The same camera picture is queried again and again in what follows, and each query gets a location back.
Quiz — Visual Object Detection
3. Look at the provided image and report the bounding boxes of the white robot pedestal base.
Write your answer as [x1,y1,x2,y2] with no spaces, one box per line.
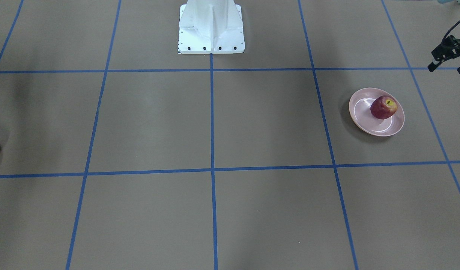
[177,0,245,54]

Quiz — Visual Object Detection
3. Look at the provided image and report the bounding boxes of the pink plate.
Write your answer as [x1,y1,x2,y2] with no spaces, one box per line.
[348,87,405,137]

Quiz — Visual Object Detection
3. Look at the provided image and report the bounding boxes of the red apple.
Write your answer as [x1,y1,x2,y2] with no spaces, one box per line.
[370,95,398,120]

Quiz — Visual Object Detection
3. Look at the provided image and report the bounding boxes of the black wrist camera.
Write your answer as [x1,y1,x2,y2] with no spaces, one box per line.
[427,35,460,72]

